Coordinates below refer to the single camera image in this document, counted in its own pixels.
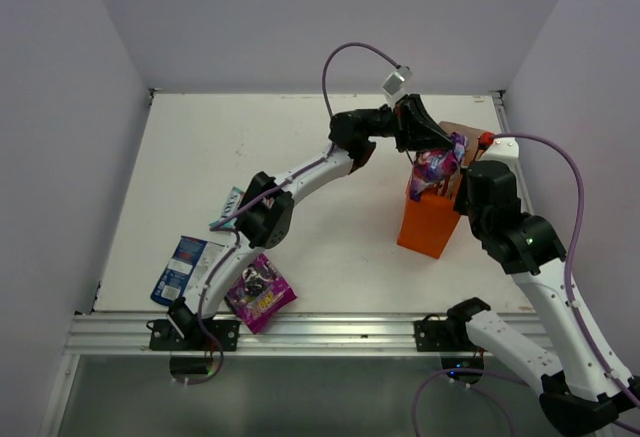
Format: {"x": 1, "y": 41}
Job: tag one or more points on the teal Fox's candy bag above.
{"x": 230, "y": 207}

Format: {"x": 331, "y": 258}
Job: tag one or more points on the magenta purple snack bag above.
{"x": 258, "y": 294}

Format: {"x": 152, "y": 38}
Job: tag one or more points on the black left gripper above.
{"x": 413, "y": 128}

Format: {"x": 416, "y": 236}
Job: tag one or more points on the front aluminium rail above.
{"x": 288, "y": 334}

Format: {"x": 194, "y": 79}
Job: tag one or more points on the orange paper bag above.
{"x": 428, "y": 225}

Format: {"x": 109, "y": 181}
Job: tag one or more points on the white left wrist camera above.
{"x": 396, "y": 80}

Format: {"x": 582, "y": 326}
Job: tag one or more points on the purple Fox's candy bag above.
{"x": 432, "y": 169}

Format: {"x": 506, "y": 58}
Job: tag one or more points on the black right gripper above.
{"x": 459, "y": 202}

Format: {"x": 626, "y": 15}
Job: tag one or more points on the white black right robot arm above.
{"x": 582, "y": 386}

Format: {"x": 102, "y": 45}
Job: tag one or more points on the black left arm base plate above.
{"x": 164, "y": 337}

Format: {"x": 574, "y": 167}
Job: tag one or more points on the blue white snack bag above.
{"x": 190, "y": 261}

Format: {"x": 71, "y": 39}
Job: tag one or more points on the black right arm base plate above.
{"x": 432, "y": 334}

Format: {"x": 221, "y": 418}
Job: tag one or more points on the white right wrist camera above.
{"x": 500, "y": 149}

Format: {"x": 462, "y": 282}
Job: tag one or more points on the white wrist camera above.
{"x": 500, "y": 149}
{"x": 396, "y": 80}

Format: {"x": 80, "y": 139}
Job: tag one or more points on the red brown snack bag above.
{"x": 448, "y": 188}

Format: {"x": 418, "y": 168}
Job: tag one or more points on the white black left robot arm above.
{"x": 264, "y": 217}

